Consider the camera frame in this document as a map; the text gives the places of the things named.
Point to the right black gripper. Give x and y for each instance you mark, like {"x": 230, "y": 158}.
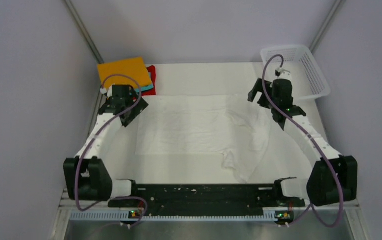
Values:
{"x": 258, "y": 89}

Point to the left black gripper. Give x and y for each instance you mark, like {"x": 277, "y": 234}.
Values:
{"x": 138, "y": 109}

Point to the white t shirt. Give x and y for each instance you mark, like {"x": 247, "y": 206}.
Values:
{"x": 216, "y": 124}

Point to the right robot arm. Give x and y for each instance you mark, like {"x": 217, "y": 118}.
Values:
{"x": 333, "y": 177}

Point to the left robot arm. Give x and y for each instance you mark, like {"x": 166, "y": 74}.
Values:
{"x": 90, "y": 175}

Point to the teal folded t shirt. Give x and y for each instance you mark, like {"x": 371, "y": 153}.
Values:
{"x": 147, "y": 87}

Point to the orange folded t shirt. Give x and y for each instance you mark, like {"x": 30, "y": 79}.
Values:
{"x": 134, "y": 68}

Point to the white plastic basket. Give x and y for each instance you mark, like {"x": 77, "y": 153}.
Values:
{"x": 308, "y": 81}

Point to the red folded t shirt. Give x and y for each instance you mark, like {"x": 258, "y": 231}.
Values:
{"x": 152, "y": 72}

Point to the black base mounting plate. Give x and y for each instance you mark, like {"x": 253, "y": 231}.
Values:
{"x": 206, "y": 200}

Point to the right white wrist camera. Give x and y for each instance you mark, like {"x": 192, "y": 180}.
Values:
{"x": 282, "y": 73}

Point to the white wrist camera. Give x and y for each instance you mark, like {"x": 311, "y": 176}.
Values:
{"x": 282, "y": 73}
{"x": 106, "y": 91}

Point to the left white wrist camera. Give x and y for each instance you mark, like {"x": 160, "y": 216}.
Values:
{"x": 106, "y": 91}

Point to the left aluminium frame rail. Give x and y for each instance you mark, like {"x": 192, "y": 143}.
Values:
{"x": 93, "y": 120}

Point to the right corner metal post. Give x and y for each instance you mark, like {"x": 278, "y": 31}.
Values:
{"x": 330, "y": 17}

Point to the corner metal post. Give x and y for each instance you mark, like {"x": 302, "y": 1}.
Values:
{"x": 83, "y": 30}
{"x": 330, "y": 17}

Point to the left corner metal post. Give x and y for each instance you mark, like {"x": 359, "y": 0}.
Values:
{"x": 83, "y": 30}

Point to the white slotted cable duct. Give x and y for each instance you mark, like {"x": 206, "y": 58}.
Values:
{"x": 125, "y": 216}

